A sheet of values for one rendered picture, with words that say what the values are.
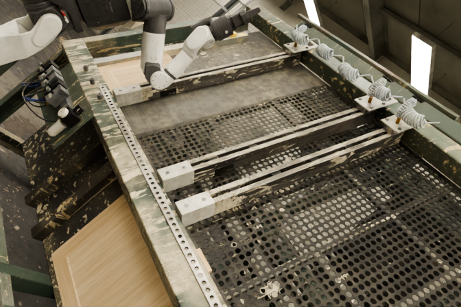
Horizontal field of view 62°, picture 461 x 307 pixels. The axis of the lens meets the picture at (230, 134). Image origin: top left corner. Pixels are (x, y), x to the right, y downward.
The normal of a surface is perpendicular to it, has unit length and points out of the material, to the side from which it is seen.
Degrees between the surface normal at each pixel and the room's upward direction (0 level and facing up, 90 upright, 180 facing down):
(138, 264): 90
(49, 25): 90
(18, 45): 111
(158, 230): 56
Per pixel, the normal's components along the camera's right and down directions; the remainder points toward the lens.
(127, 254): -0.43, -0.49
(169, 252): 0.07, -0.77
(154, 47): 0.31, 0.39
